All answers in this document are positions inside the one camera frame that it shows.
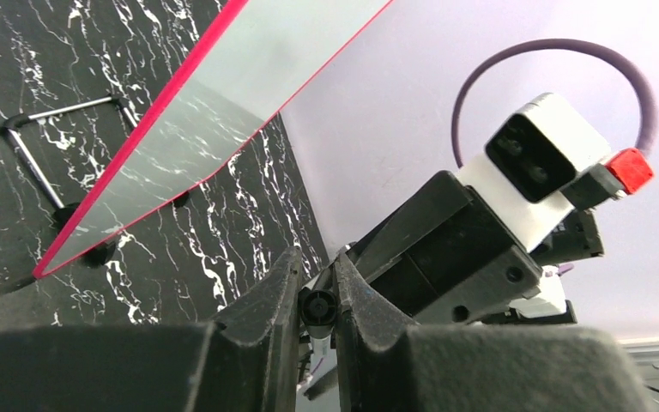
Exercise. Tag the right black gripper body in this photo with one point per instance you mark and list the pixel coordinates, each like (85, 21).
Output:
(444, 256)

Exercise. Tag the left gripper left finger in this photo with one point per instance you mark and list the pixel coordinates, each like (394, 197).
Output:
(242, 359)

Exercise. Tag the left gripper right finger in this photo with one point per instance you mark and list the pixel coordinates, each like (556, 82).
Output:
(387, 362)

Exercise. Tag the white whiteboard marker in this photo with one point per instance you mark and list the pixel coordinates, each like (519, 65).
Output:
(318, 310)

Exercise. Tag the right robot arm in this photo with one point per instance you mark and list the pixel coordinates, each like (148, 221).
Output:
(575, 238)

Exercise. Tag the metal whiteboard stand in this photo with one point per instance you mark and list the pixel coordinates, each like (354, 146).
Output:
(51, 141)

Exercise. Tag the pink framed whiteboard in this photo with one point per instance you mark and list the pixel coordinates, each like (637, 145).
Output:
(252, 60)

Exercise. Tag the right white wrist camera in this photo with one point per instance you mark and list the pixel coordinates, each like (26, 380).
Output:
(537, 152)

